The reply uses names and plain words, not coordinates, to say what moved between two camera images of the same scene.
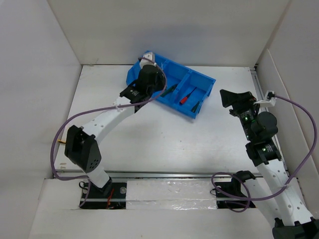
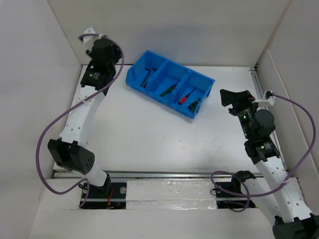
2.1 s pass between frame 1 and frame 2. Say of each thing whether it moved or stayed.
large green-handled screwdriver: moved
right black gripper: stayed
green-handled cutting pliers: stayed
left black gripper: moved
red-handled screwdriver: stayed
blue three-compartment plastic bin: stayed
